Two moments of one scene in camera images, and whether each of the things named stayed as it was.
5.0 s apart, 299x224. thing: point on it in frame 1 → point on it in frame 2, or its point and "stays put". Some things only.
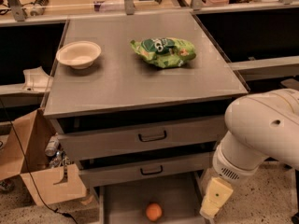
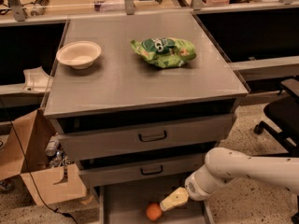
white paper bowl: (78, 54) stays put
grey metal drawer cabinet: (139, 102) stays put
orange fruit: (153, 212) stays put
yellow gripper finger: (217, 196) → (178, 197)
